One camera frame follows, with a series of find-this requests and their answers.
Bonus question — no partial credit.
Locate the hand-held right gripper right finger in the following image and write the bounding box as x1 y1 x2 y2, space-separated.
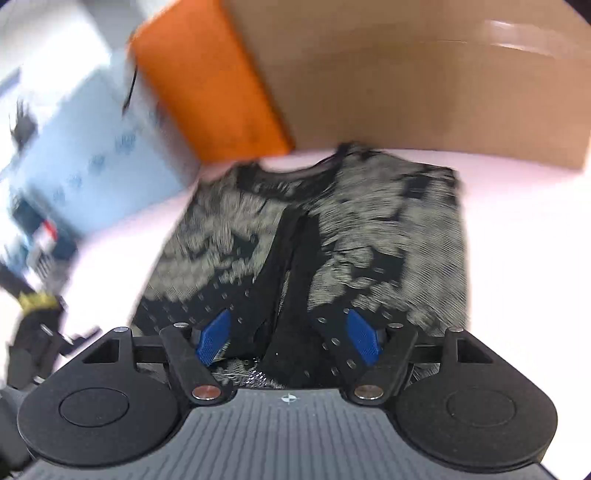
310 305 486 407

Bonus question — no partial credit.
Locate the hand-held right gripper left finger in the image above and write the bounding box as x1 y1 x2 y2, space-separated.
82 308 232 407

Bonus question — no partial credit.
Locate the black patterned shirt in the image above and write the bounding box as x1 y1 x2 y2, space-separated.
130 142 472 391

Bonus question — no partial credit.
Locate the light blue box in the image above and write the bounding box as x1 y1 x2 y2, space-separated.
0 69 185 241

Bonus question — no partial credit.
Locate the brown and orange cardboard box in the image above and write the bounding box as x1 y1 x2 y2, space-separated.
128 0 591 171

